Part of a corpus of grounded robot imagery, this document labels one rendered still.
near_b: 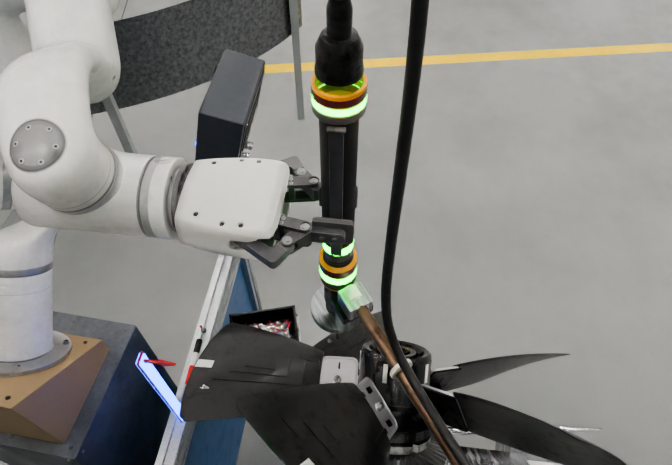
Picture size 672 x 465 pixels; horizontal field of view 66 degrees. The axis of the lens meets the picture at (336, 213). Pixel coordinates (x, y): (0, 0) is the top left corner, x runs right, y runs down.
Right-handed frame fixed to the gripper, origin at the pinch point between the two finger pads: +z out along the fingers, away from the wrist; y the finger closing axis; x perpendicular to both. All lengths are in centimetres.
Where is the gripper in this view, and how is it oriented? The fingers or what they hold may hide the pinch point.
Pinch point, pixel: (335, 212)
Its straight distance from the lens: 51.8
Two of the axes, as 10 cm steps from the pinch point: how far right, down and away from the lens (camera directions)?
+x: 0.1, -6.2, -7.8
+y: -1.1, 7.8, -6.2
